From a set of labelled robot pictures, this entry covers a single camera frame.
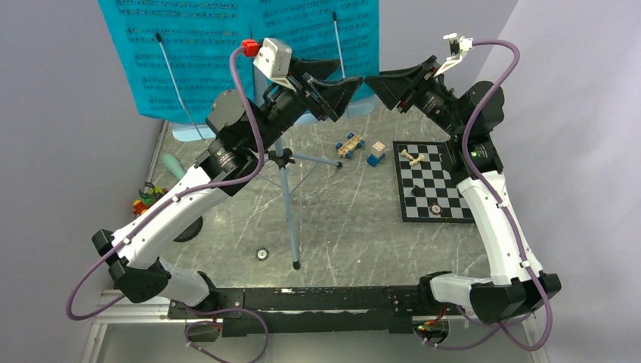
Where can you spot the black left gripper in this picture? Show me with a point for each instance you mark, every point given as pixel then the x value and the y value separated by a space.
pixel 332 99

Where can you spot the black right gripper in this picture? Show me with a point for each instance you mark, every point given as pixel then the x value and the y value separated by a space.
pixel 394 86

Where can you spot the teal sheet music page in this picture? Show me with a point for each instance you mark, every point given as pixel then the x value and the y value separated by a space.
pixel 318 30
pixel 175 54

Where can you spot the mint green toy microphone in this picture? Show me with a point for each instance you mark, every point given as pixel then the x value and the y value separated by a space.
pixel 173 165

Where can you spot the black microphone desk stand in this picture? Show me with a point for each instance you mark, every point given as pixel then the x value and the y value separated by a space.
pixel 189 232

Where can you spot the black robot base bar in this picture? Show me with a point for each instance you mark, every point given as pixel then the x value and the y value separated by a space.
pixel 278 310

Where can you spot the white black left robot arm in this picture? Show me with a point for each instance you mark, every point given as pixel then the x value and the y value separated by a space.
pixel 243 133

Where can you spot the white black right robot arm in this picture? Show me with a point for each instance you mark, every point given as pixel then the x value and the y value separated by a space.
pixel 517 283

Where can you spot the beige toy car blue wheels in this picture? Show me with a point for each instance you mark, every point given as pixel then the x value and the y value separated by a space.
pixel 345 149

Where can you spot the cream chess piece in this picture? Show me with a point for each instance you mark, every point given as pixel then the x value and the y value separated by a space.
pixel 416 160
pixel 405 154

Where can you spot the blue white toy block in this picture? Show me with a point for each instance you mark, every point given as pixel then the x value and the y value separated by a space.
pixel 377 153

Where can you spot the black chess pawn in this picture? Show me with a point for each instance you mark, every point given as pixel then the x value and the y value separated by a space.
pixel 417 191

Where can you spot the black white chessboard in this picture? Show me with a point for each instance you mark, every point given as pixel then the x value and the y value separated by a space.
pixel 436 182

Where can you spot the red white poker chip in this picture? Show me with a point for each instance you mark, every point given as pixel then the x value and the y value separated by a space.
pixel 435 209

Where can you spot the red green brick toy car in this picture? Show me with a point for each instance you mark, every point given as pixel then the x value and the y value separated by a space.
pixel 147 199

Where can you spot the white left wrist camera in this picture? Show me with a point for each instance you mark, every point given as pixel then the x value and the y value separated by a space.
pixel 271 57

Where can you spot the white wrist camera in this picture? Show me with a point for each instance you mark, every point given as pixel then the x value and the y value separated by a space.
pixel 459 46
pixel 271 57

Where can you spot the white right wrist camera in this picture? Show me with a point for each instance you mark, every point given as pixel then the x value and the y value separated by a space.
pixel 459 46

